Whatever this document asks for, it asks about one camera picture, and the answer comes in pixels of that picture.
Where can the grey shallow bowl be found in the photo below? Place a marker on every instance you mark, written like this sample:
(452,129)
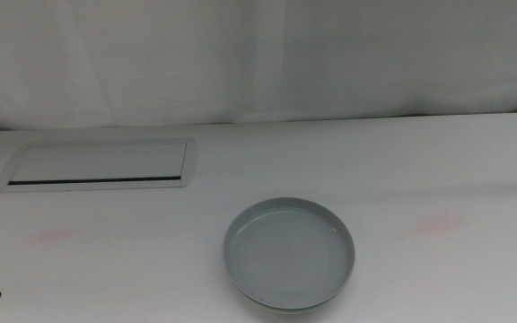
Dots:
(285,255)

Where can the green shallow bowl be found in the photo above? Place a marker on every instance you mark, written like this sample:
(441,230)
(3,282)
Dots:
(290,311)

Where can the white fabric backdrop curtain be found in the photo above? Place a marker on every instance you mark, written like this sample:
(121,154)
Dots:
(285,54)

